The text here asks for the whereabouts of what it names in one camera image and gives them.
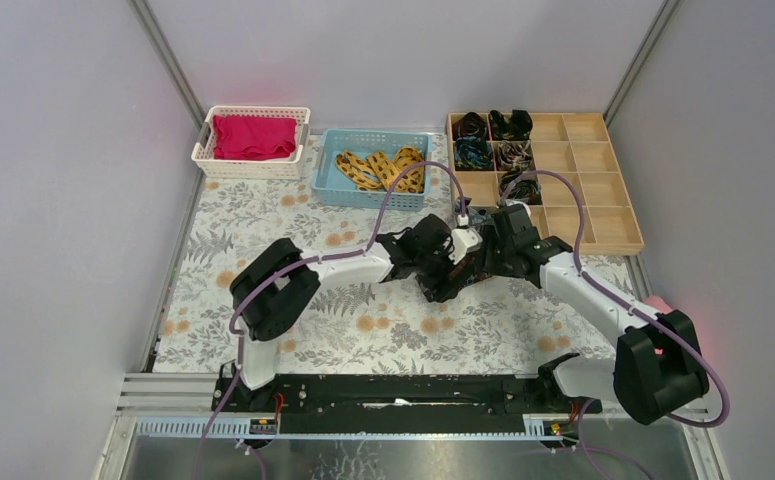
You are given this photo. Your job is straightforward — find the dark floral pattern tie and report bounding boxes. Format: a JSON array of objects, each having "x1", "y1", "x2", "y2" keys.
[{"x1": 445, "y1": 254, "x2": 488, "y2": 292}]

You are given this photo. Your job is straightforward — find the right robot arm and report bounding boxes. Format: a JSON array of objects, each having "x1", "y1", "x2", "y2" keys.
[{"x1": 480, "y1": 202, "x2": 711, "y2": 425}]

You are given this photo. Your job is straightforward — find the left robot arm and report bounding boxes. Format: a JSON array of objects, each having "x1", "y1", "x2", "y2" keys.
[{"x1": 229, "y1": 214, "x2": 483, "y2": 411}]

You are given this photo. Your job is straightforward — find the grey leaf pattern tie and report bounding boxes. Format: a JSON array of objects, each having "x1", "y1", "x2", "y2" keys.
[{"x1": 454, "y1": 196, "x2": 492, "y2": 228}]

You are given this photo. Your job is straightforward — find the dark grey rolled tie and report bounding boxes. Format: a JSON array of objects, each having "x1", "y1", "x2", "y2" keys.
[{"x1": 499, "y1": 171, "x2": 542, "y2": 205}]

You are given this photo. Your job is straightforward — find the yellow insect pattern tie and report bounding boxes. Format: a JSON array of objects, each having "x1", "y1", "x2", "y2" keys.
[{"x1": 334, "y1": 146, "x2": 425, "y2": 194}]

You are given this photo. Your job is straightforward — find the brown paisley rolled tie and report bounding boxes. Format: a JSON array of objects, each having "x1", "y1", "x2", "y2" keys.
[{"x1": 493, "y1": 140, "x2": 535, "y2": 172}]

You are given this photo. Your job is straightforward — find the blue floral rolled tie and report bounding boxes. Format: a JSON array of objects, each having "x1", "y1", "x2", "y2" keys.
[{"x1": 454, "y1": 137, "x2": 494, "y2": 171}]

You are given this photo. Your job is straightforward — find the floral patterned table mat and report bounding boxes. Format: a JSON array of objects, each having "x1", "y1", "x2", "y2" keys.
[{"x1": 153, "y1": 136, "x2": 613, "y2": 374}]

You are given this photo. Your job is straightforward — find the light blue plastic basket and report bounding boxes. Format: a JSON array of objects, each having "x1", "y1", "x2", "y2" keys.
[{"x1": 312, "y1": 129, "x2": 433, "y2": 209}]

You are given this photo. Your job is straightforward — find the black floral rolled tie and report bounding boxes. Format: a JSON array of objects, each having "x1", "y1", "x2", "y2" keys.
[{"x1": 488, "y1": 109, "x2": 533, "y2": 141}]

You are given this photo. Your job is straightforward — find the wooden compartment organizer tray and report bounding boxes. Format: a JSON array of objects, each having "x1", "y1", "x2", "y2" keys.
[{"x1": 446, "y1": 111, "x2": 644, "y2": 255}]

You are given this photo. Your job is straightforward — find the dark red rolled tie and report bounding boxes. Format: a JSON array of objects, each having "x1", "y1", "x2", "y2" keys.
[{"x1": 451, "y1": 112, "x2": 490, "y2": 141}]

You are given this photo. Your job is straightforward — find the pink cloth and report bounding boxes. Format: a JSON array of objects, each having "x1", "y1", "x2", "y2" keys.
[{"x1": 644, "y1": 295, "x2": 673, "y2": 314}]

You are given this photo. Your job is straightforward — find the white plastic basket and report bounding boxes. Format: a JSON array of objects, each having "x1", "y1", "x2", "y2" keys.
[{"x1": 191, "y1": 105, "x2": 311, "y2": 180}]

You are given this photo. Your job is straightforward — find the magenta cloth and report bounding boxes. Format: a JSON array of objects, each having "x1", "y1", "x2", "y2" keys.
[{"x1": 213, "y1": 115, "x2": 297, "y2": 161}]

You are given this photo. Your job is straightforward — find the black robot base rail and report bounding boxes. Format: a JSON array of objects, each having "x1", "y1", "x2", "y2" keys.
[{"x1": 211, "y1": 370, "x2": 602, "y2": 435}]

